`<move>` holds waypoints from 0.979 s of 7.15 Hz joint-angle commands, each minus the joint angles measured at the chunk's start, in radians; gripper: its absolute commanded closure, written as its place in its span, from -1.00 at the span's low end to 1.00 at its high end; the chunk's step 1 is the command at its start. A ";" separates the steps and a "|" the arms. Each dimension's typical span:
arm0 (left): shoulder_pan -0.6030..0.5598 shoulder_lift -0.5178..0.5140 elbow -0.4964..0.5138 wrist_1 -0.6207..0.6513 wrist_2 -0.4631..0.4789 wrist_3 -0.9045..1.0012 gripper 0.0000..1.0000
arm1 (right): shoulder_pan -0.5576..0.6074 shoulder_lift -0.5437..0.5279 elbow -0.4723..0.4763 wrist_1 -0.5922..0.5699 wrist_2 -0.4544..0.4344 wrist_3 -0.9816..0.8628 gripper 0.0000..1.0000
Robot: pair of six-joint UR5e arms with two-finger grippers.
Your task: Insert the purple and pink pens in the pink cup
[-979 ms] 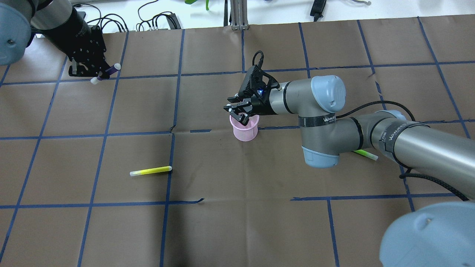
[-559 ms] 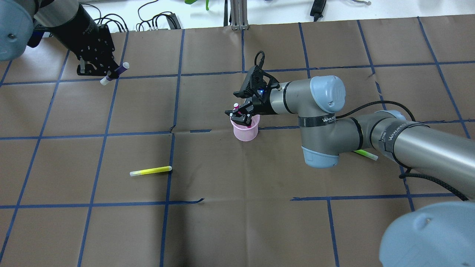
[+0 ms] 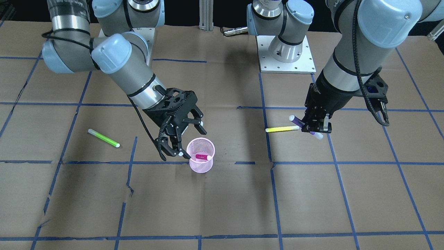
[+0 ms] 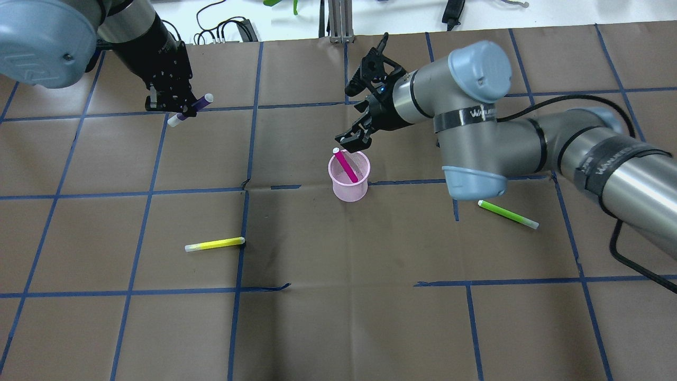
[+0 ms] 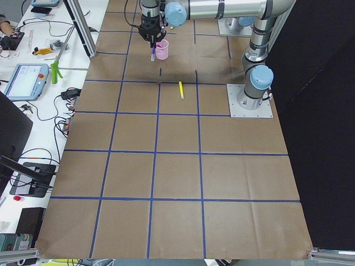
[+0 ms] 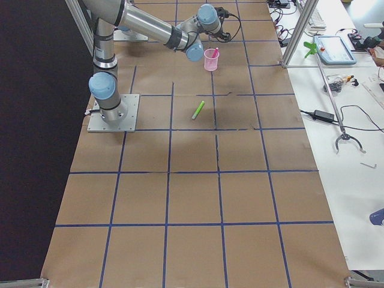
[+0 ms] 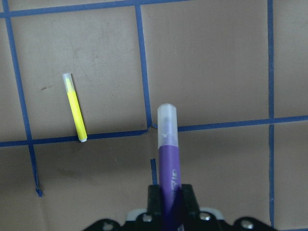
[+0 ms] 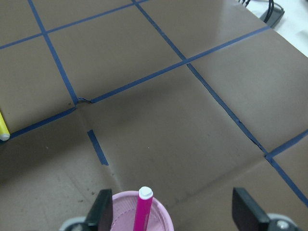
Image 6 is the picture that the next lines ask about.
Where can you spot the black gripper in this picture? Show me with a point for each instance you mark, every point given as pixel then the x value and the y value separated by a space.
pixel 218 32

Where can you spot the pink marker pen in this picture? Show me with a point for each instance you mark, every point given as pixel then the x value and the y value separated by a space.
pixel 215 53

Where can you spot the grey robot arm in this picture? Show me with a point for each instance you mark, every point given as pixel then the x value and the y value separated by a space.
pixel 149 74

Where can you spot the pink mesh cup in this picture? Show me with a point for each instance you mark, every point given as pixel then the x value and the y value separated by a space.
pixel 209 63

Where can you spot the green highlighter pen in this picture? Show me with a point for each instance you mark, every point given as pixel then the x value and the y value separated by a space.
pixel 198 109

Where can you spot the white keyboard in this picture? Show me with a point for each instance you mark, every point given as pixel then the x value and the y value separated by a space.
pixel 316 23

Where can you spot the blue teach pendant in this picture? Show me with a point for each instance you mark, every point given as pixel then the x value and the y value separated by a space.
pixel 333 50

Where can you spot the black power adapter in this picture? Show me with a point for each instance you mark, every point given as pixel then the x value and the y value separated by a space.
pixel 323 116

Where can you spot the silver hex key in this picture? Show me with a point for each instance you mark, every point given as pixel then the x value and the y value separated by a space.
pixel 373 166

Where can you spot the aluminium frame post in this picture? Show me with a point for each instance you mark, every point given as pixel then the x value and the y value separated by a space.
pixel 298 32

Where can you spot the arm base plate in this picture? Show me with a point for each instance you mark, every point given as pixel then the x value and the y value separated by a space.
pixel 123 118

